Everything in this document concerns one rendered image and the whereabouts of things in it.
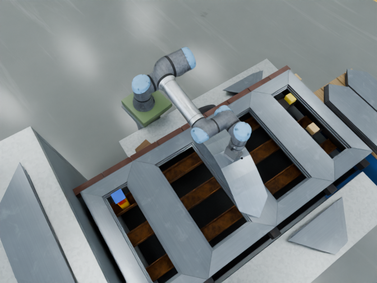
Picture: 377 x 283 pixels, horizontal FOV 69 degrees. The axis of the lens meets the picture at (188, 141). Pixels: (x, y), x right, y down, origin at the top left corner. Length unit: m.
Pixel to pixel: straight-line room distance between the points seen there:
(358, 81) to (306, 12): 1.92
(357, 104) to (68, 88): 2.56
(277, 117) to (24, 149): 1.44
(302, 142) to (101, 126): 1.82
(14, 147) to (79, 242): 0.60
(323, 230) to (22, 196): 1.54
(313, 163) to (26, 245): 1.52
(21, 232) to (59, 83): 2.01
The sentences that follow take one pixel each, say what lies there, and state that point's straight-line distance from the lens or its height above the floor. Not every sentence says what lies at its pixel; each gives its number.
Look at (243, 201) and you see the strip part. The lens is 1.49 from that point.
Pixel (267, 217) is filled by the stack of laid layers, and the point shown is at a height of 0.84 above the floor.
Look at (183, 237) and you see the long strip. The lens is 1.50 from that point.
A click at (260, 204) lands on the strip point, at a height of 0.88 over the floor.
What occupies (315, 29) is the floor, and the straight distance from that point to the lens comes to 3.80.
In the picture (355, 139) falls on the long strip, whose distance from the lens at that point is 1.96.
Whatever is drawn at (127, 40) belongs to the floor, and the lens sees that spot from 3.37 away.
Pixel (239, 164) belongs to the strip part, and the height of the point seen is 0.99.
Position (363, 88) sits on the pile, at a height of 0.85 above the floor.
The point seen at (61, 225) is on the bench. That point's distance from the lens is 1.41.
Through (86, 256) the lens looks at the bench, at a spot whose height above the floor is 1.05.
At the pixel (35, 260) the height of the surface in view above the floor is 1.07.
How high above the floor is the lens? 2.33
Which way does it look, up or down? 65 degrees down
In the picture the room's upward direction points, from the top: 3 degrees clockwise
